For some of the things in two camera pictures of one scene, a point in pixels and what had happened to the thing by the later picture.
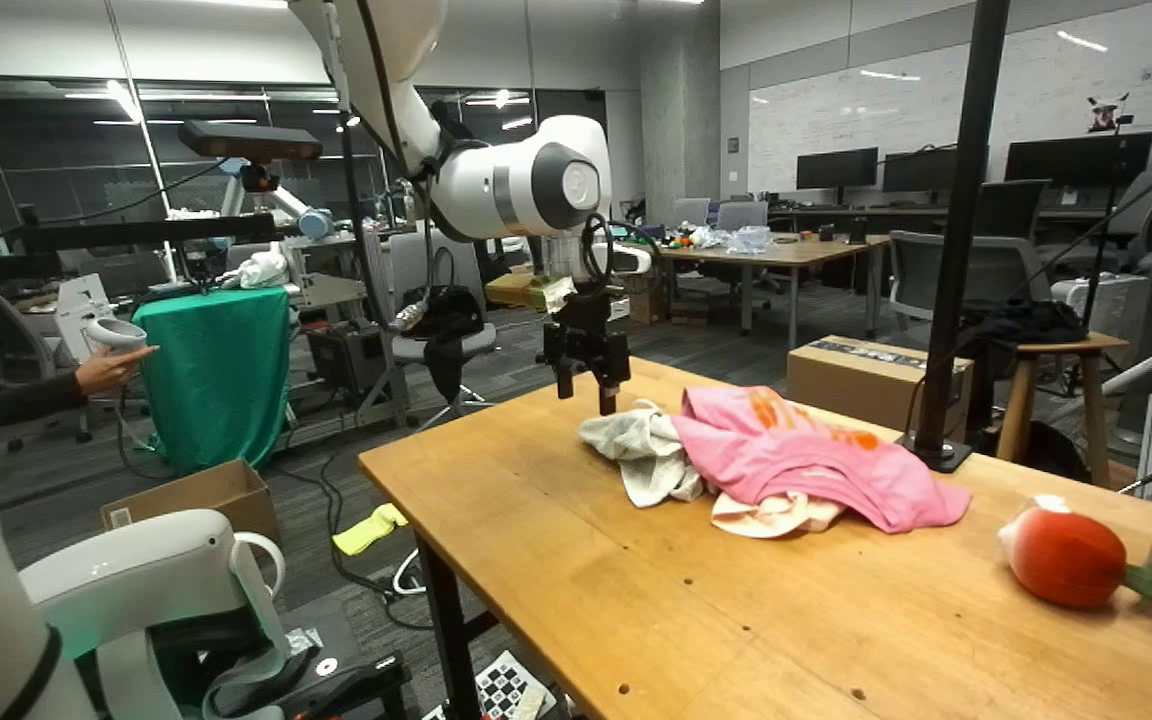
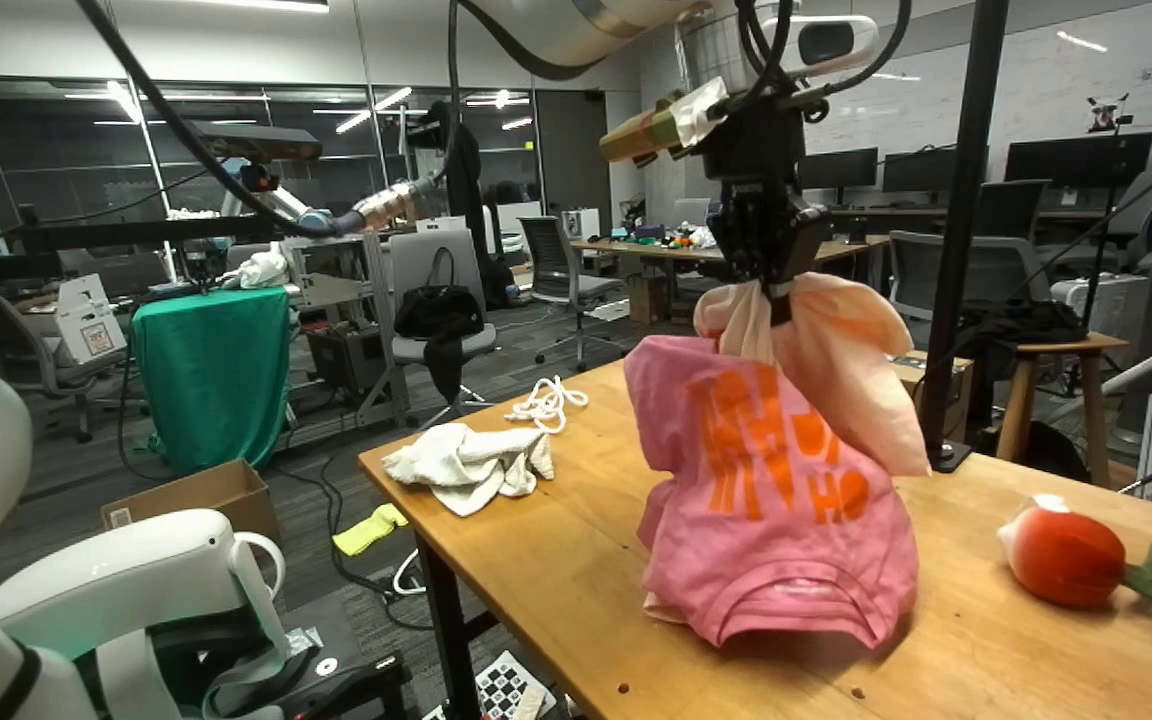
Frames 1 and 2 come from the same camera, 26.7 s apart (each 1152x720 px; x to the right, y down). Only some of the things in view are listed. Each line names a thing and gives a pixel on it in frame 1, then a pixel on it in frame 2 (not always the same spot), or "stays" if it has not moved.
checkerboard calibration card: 504,691 stays
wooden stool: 1094,357 stays
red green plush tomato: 1070,559 stays
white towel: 644,451 -> 469,464
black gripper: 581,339 -> 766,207
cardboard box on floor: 231,490 stays
